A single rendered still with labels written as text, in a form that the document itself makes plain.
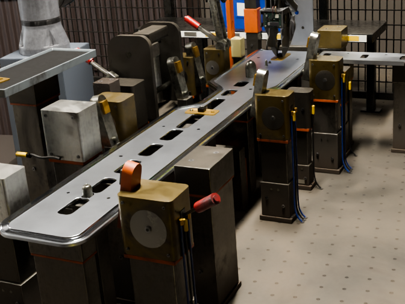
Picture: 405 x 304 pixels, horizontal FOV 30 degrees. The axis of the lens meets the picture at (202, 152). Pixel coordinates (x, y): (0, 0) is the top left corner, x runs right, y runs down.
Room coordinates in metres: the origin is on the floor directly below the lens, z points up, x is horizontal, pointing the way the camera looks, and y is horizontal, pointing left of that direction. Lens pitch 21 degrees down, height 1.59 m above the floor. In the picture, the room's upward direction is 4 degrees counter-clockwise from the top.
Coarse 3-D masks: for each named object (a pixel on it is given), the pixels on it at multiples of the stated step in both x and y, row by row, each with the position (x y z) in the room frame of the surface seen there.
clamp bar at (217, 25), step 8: (208, 0) 2.32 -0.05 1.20; (216, 0) 2.31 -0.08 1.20; (224, 0) 2.30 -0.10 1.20; (216, 8) 2.30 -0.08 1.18; (216, 16) 2.30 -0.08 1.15; (216, 24) 2.30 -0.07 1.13; (224, 24) 2.33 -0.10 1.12; (216, 32) 2.30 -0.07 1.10; (224, 32) 2.32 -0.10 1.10; (224, 40) 2.32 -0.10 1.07
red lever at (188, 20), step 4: (188, 16) 2.36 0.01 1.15; (184, 20) 2.36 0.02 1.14; (188, 20) 2.35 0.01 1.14; (192, 20) 2.35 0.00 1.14; (192, 24) 2.35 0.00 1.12; (196, 24) 2.34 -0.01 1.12; (200, 24) 2.35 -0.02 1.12; (196, 28) 2.34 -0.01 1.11; (200, 28) 2.34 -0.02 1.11; (204, 28) 2.34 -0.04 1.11; (204, 32) 2.33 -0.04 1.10; (208, 32) 2.33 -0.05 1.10; (208, 36) 2.33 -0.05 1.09; (212, 36) 2.32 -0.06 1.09; (216, 40) 2.32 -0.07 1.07
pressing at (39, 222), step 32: (256, 64) 2.28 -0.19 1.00; (288, 64) 2.25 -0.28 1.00; (224, 96) 1.96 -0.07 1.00; (160, 128) 1.73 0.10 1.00; (192, 128) 1.71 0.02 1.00; (224, 128) 1.73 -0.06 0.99; (96, 160) 1.54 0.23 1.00; (160, 160) 1.52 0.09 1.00; (64, 192) 1.38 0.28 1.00; (0, 224) 1.25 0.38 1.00; (32, 224) 1.25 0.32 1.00; (64, 224) 1.24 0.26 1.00; (96, 224) 1.23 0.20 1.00
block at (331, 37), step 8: (320, 32) 2.42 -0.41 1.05; (328, 32) 2.40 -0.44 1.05; (336, 32) 2.39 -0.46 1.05; (344, 32) 2.42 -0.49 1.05; (320, 40) 2.42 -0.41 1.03; (328, 40) 2.40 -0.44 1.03; (336, 40) 2.39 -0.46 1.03; (344, 40) 2.42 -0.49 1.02; (320, 48) 2.42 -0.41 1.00; (328, 48) 2.40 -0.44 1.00; (336, 48) 2.39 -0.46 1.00; (344, 48) 2.43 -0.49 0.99
